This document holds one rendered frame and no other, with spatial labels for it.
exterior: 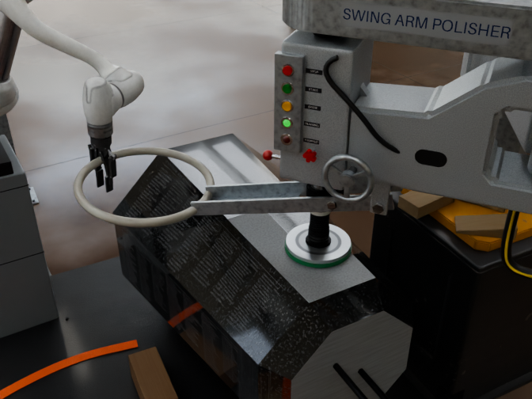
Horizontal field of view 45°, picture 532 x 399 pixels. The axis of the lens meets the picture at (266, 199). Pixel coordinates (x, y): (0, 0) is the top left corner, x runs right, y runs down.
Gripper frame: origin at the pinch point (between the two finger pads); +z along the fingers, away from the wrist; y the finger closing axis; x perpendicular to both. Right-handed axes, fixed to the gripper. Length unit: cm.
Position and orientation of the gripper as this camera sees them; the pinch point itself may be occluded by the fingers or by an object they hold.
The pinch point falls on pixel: (104, 181)
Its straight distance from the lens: 251.7
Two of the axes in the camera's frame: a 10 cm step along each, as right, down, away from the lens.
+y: 7.9, 3.9, -4.7
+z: -0.7, 8.2, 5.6
